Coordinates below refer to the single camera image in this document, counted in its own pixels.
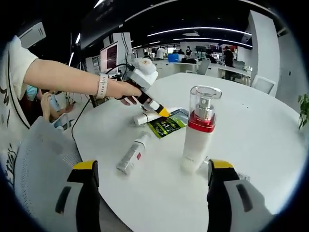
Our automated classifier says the white air conditioner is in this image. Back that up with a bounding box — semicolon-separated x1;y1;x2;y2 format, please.
18;22;47;48

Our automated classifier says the white framed chair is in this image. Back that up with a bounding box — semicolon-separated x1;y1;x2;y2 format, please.
250;74;277;95

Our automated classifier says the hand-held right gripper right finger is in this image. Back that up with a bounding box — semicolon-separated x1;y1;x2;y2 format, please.
207;159;276;232

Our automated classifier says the grey mesh office chair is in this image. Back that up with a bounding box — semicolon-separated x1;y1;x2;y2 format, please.
14;116;132;232

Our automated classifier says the green potted plant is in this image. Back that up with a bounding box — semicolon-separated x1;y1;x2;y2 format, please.
298;93;309;131

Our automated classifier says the white skincare tube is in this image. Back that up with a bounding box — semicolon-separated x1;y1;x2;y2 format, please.
133;106;171;126

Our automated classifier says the white office desk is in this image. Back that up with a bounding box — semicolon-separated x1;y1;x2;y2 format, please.
218;65;252;84

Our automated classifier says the open laptop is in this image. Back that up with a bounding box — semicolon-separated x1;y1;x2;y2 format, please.
99;41;119;73

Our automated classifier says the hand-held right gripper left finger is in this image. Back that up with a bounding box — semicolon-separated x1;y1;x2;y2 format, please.
47;159;101;232

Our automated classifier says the white counter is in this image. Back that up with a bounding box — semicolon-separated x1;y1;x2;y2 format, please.
152;59;197;75

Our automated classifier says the ceiling light strip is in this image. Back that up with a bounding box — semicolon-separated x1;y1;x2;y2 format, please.
146;27;252;37

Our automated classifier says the person's left hand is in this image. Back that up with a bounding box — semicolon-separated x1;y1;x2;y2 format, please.
107;80;143;106

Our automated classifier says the black cable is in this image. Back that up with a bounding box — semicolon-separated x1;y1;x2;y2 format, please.
71;63;136;142

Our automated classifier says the black green skincare sachet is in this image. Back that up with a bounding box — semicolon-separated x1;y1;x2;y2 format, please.
147;108;190;139

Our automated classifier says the white wristwatch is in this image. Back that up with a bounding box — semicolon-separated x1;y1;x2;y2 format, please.
96;73;109;99

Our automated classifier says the red collar white skincare bottle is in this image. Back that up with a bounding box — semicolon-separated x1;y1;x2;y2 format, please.
181;86;223;174

